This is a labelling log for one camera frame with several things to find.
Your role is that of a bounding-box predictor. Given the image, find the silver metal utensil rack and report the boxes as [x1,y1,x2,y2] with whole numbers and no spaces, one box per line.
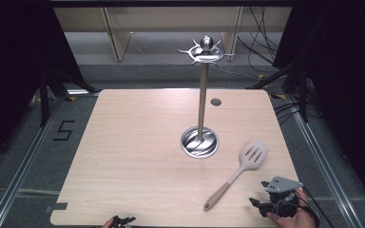
[177,35,236,160]

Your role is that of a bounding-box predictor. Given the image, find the aluminium floor rail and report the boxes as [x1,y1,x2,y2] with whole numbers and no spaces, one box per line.
[284,94,359,228]
[0,94,65,228]

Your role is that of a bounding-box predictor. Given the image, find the bundle of black cables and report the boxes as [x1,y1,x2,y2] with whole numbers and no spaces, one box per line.
[236,6,283,74]

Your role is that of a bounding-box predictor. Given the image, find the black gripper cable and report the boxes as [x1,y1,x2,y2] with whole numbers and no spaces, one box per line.
[301,186,336,228]

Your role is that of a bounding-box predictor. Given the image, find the black floor cables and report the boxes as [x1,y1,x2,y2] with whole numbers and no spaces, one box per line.
[273,100,302,125]

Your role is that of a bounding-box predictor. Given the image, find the person's right hand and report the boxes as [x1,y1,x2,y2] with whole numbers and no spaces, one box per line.
[265,187,318,228]

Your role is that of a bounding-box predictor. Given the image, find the black curtain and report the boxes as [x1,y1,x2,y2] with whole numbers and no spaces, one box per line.
[0,0,86,174]
[271,0,365,203]

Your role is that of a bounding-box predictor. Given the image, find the black metal stand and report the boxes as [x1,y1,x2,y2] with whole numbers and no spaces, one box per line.
[246,59,310,124]
[38,66,100,128]

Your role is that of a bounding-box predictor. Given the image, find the grey slotted spatula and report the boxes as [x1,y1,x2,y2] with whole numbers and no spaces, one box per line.
[202,141,270,213]

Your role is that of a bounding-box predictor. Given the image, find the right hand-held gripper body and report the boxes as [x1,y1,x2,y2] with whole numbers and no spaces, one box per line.
[264,175,305,219]

